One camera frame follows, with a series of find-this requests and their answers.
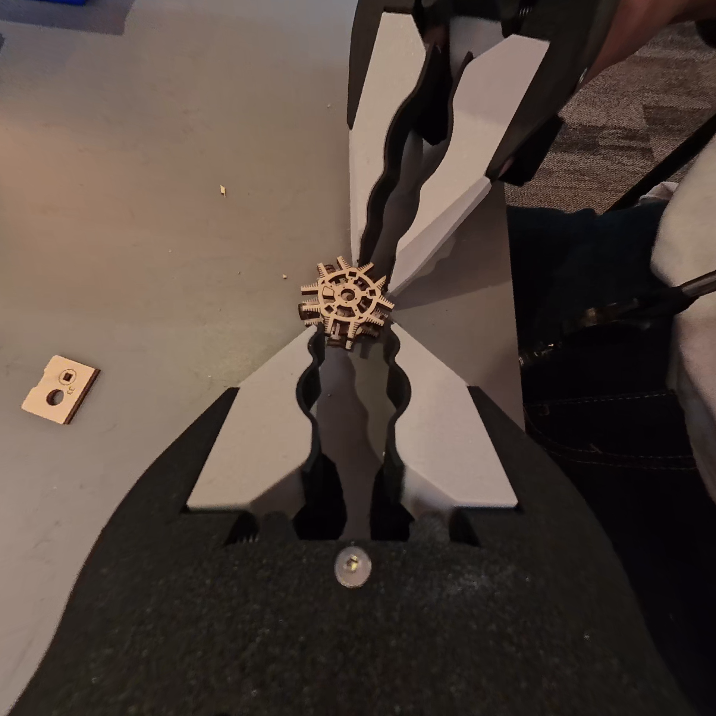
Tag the square wooden plate with holes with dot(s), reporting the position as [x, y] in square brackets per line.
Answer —
[84, 386]

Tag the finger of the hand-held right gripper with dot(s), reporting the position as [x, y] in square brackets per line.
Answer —
[492, 100]
[375, 112]

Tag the person's dark jeans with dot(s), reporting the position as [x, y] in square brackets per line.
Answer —
[587, 447]

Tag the person's right forearm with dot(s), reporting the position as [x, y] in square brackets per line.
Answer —
[643, 28]

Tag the wooden radial engine model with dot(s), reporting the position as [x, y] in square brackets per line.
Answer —
[324, 293]

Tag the grey desk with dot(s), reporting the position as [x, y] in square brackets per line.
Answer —
[168, 251]

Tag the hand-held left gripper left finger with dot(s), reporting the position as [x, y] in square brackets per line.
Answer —
[251, 447]

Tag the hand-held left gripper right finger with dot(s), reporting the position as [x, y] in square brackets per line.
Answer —
[453, 447]

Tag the black metal bar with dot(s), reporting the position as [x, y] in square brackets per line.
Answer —
[665, 162]

